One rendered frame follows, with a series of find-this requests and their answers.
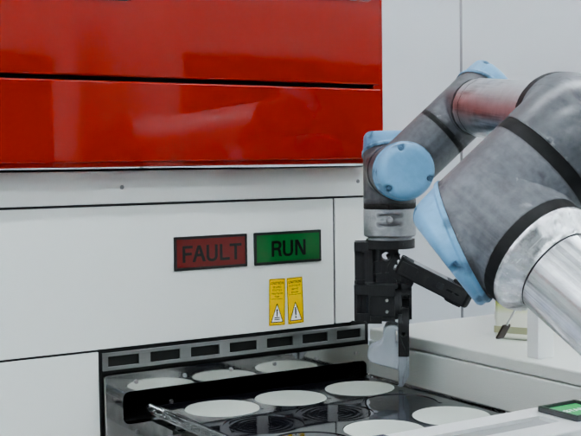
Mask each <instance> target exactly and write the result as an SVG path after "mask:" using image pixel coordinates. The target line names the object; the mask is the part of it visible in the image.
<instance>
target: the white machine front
mask: <svg viewBox="0 0 581 436"><path fill-rule="evenodd" d="M363 204H364V203H363V165H356V166H303V167H249V168H195V169H141V170H35V171H0V436H102V409H101V376H102V375H103V374H110V373H117V372H125V371H132V370H140V369H153V368H160V367H168V366H175V365H182V364H189V363H196V362H209V361H217V360H224V359H231V358H238V357H245V356H259V355H266V354H273V353H280V352H287V351H294V350H302V349H315V348H322V347H329V346H336V345H343V344H351V343H366V344H368V323H367V322H355V321H354V241H355V240H366V239H367V237H366V236H365V235H364V227H363ZM318 232H319V259H310V260H286V261H273V262H261V263H257V235H272V234H302V233H318ZM240 236H245V253H246V263H245V264H237V265H224V266H200V267H188V268H177V244H176V240H192V239H208V238H224V237H240ZM295 277H303V321H304V323H298V324H288V305H287V282H286V279H287V278H295ZM269 279H285V325H274V326H269ZM358 324H365V340H360V341H353V342H345V343H332V344H324V345H317V346H310V347H302V348H295V349H282V350H274V351H267V352H260V353H253V354H245V355H238V356H225V357H217V358H210V359H203V360H196V361H188V362H175V363H168V364H160V365H153V366H146V367H139V368H131V369H118V370H111V371H104V372H103V371H102V353H110V352H118V351H126V350H134V349H148V348H156V347H164V346H172V345H180V344H188V343H203V342H211V341H219V340H226V339H234V338H242V337H256V336H264V335H272V334H280V333H288V332H296V331H304V330H319V329H327V328H335V327H342V326H350V325H358Z"/></svg>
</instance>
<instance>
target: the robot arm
mask: <svg viewBox="0 0 581 436"><path fill-rule="evenodd" d="M476 137H479V138H484V139H483V141H482V142H481V143H480V144H479V145H477V146H476V147H475V148H474V149H473V150H472V151H471V152H470V153H469V154H468V155H467V156H466V157H465V158H464V159H463V160H462V161H461V162H460V163H458V164H457V165H456V166H455V167H454V168H453V169H452V170H451V171H450V172H449V173H448V174H447V175H446V176H445V177H444V178H443V179H442V180H441V181H436V182H435V183H434V185H433V189H432V190H431V191H430V192H429V193H428V194H427V195H426V196H425V197H424V198H423V199H422V200H421V201H420V202H419V203H418V205H417V206H416V198H417V197H419V196H421V195H423V194H424V192H425V191H426V190H427V189H428V188H429V187H430V186H431V183H432V180H433V178H434V177H435V176H436V175H437V174H438V173H439V172H440V171H442V170H443V169H444V168H445V167H446V166H447V165H448V164H449V163H450V162H451V161H452V160H453V159H454V158H455V157H456V156H457V155H458V154H459V153H460V152H461V151H463V149H464V148H466V147H467V146H468V145H469V144H470V143H471V142H472V141H473V140H474V139H475V138H476ZM361 157H362V159H363V203H364V204H363V227H364V235H365V236H366V237H367V239H366V240H355V241H354V321H355V322H367V323H368V324H382V322H386V323H385V325H384V327H383V337H382V338H381V339H380V340H378V341H376V342H374V343H371V344H370V345H369V347H368V352H367V358H368V360H369V361H370V362H372V363H375V364H379V365H381V366H385V367H388V368H392V369H397V370H398V371H399V387H403V386H404V384H405V382H406V380H407V378H408V376H409V324H410V323H409V319H412V285H413V282H414V283H416V284H418V285H420V286H422V287H424V288H425V289H427V290H429V291H431V292H434V293H436V294H437V295H439V296H441V297H443V298H444V300H445V301H447V302H449V303H450V304H451V305H455V306H457V307H460V306H462V307H463V308H466V307H467V306H468V305H469V302H470V300H471V299H473V300H474V301H475V303H476V304H477V305H484V304H485V303H489V302H490V301H491V300H492V299H494V300H495V301H497V302H498V303H499V304H500V305H502V306H503V307H505V308H507V309H510V310H518V309H524V308H528V309H529V310H531V311H532V312H533V313H534V314H535V315H536V316H537V317H539V318H540V319H541V320H542V321H543V322H544V323H545V324H546V325H547V326H549V327H550V328H551V329H552V330H553V331H554V332H555V333H556V334H558V335H559V336H560V337H561V338H562V339H563V340H564V341H565V342H566V343H568V344H569V345H570V346H571V347H572V348H573V349H574V350H575V351H577V352H578V353H579V354H580V355H581V74H579V73H574V72H551V73H547V74H542V75H541V76H539V77H537V78H535V79H534V80H509V79H508V78H507V77H506V76H505V74H504V73H503V72H502V71H501V70H499V69H498V68H497V67H496V66H494V65H493V64H491V63H489V62H488V61H485V60H479V61H475V62H474V63H473V64H472V65H471V66H470V67H468V68H467V69H466V70H463V71H462V72H461V73H460V74H459V75H458V76H457V77H456V79H455V80H454V81H453V82H452V83H451V84H450V85H449V86H448V87H447V88H446V89H445V90H444V91H443V92H442V93H440V94H439V95H438V96H437V97H436V98H435V99H434V100H433V101H432V102H431V103H430V104H429V105H428V106H427V107H426V108H425V109H424V110H423V111H422V112H421V113H420V114H419V115H418V116H417V117H416V118H415V119H414V120H413V121H412V122H411V123H410V124H409V125H408V126H407V127H406V128H404V129H403V130H402V131H368V132H367V133H366V134H365V135H364V138H363V151H362V153H361ZM416 227H417V229H418V231H419V232H420V233H421V234H422V235H423V236H424V238H425V239H426V240H427V241H428V243H429V244H430V245H431V247H432V248H433V249H434V251H435V252H436V253H437V255H438V256H439V257H440V259H441V260H442V261H443V263H444V264H445V265H446V266H447V267H448V268H449V270H450V271H451V272H452V274H453V275H454V276H455V277H456V278H455V279H454V280H453V279H451V278H449V277H447V276H445V275H443V274H442V273H440V272H437V271H435V270H433V269H431V268H429V267H428V266H425V265H423V264H421V263H419V262H417V261H416V260H413V259H411V258H409V257H407V256H405V255H402V256H401V258H400V253H399V249H411V248H415V239H414V238H412V237H413V236H415V235H416ZM383 253H388V254H386V257H387V260H386V259H384V258H383V257H382V254H383ZM398 260H399V263H398ZM395 265H397V266H396V268H395V267H394V266H395ZM395 319H398V322H396V321H395ZM396 331H397V332H398V341H396Z"/></svg>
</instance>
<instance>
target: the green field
mask: <svg viewBox="0 0 581 436"><path fill-rule="evenodd" d="M310 259H319V232H318V233H302V234H272V235H257V263H261V262H273V261H286V260H310Z"/></svg>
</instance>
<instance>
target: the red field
mask: <svg viewBox="0 0 581 436"><path fill-rule="evenodd" d="M176 244H177V268H188V267H200V266H224V265H237V264H245V263H246V253H245V236H240V237H224V238H208V239H192V240H176Z"/></svg>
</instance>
